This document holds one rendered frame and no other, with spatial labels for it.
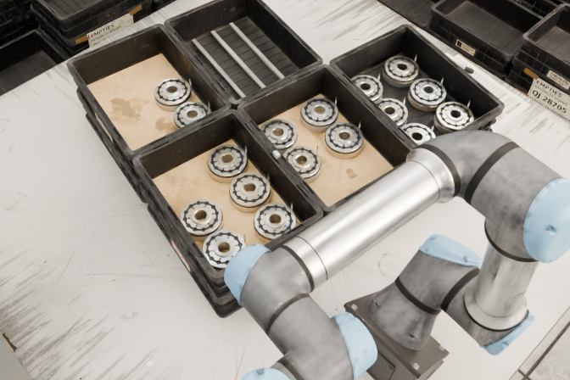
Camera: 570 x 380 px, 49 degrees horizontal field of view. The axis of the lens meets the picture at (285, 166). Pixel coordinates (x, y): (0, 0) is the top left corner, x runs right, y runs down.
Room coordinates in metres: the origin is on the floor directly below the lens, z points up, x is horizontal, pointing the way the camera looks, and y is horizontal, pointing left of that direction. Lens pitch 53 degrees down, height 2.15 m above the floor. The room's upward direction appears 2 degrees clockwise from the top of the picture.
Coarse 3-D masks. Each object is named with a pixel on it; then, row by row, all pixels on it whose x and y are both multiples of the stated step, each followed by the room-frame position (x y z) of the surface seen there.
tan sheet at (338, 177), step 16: (320, 96) 1.24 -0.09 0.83; (288, 112) 1.17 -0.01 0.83; (304, 128) 1.11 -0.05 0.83; (304, 144) 1.06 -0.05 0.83; (320, 144) 1.06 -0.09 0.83; (368, 144) 1.06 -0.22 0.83; (336, 160) 1.01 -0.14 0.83; (352, 160) 1.01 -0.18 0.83; (368, 160) 1.01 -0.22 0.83; (384, 160) 1.01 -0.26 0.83; (320, 176) 0.95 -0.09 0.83; (336, 176) 0.95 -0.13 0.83; (352, 176) 0.95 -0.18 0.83; (368, 176) 0.96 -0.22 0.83; (320, 192) 0.90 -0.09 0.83; (336, 192) 0.91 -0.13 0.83; (352, 192) 0.91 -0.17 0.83
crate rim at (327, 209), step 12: (312, 72) 1.23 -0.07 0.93; (336, 72) 1.23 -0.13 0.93; (288, 84) 1.18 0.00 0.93; (348, 84) 1.19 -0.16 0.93; (264, 96) 1.14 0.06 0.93; (360, 96) 1.15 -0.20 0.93; (240, 108) 1.09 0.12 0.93; (372, 108) 1.11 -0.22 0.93; (252, 120) 1.05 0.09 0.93; (384, 120) 1.06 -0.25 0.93; (396, 132) 1.03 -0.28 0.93; (408, 144) 0.99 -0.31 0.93; (288, 168) 0.90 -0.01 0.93; (396, 168) 0.91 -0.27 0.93; (300, 180) 0.87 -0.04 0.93; (312, 192) 0.84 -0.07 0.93; (360, 192) 0.84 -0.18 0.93; (324, 204) 0.80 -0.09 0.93; (336, 204) 0.80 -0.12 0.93
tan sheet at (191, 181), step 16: (224, 144) 1.05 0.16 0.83; (192, 160) 0.99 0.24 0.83; (160, 176) 0.93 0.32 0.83; (176, 176) 0.94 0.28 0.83; (192, 176) 0.94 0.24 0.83; (208, 176) 0.94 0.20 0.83; (176, 192) 0.89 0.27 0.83; (192, 192) 0.89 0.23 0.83; (208, 192) 0.89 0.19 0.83; (224, 192) 0.89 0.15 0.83; (272, 192) 0.90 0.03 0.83; (176, 208) 0.84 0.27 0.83; (224, 208) 0.85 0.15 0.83; (224, 224) 0.80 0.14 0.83; (240, 224) 0.80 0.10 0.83; (256, 240) 0.76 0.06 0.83
